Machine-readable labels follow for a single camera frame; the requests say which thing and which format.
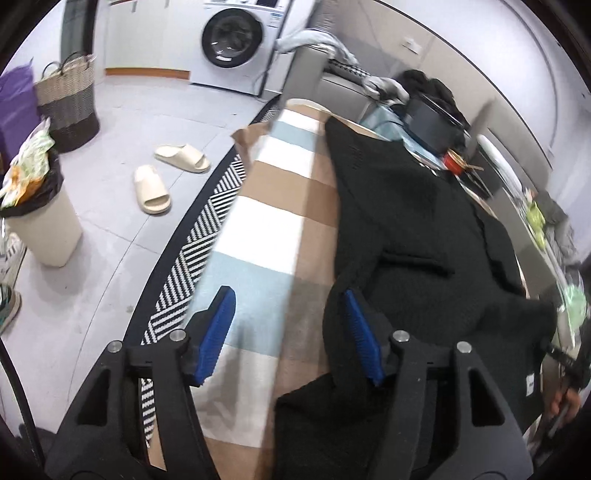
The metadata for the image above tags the crumpled packaging trash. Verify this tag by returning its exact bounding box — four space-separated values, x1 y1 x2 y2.
0 117 55 208

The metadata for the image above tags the grey clothing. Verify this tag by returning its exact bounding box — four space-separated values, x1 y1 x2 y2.
276 28 358 65

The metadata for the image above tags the black container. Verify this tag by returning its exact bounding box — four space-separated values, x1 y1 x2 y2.
405 95 465 155

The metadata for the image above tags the black knit garment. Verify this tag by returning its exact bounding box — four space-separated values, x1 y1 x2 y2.
274 115 561 480

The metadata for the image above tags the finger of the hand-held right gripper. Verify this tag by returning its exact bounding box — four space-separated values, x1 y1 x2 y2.
541 340 584 385

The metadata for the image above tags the checkered tablecloth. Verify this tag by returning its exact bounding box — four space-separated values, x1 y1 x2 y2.
148 104 527 480

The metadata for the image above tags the green packet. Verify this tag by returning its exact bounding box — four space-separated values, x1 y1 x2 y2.
526 198 549 246

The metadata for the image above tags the cream slipper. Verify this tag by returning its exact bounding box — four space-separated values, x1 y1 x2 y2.
133 165 172 215
154 144 212 174

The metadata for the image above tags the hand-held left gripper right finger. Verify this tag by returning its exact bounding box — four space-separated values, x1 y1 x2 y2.
343 289 533 480

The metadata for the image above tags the black tray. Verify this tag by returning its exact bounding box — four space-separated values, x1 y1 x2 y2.
462 167 502 199

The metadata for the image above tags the grey sofa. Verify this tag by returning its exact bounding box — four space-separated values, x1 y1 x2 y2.
281 44 407 134

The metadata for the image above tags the white cabinet with orange base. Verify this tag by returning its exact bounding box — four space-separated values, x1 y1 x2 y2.
104 0 206 78

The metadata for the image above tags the white washing machine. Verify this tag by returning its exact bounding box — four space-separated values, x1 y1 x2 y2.
189 0 293 97

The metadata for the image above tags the woven laundry basket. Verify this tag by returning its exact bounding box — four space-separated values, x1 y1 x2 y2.
36 52 101 153

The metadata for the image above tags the person's right hand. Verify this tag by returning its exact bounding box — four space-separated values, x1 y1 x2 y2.
545 387 583 439

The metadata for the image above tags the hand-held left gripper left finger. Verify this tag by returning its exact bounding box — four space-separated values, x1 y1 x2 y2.
46 285 237 480

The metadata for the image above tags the red bowl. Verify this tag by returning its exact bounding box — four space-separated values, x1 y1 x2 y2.
443 150 468 175

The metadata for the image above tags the white striped sneaker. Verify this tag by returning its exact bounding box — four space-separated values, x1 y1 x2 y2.
0 231 27 288

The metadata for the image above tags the light grey garment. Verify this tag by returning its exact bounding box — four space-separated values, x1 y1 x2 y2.
362 76 410 105

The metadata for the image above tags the black cable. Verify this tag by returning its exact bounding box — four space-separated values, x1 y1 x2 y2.
0 340 35 437

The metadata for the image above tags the grey sneaker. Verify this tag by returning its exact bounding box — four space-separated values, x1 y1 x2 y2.
0 284 22 335

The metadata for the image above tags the pile of black clothes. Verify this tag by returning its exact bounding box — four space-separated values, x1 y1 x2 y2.
397 69 472 132

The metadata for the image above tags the black white striped rug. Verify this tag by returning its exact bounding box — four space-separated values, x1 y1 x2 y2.
124 92 287 462

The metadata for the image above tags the cream trash bin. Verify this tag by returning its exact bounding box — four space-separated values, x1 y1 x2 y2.
0 148 84 268

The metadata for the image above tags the green plastic bag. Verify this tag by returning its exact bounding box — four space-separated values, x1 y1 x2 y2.
560 281 590 334

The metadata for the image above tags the purple bag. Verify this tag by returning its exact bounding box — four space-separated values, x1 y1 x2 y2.
0 62 42 160

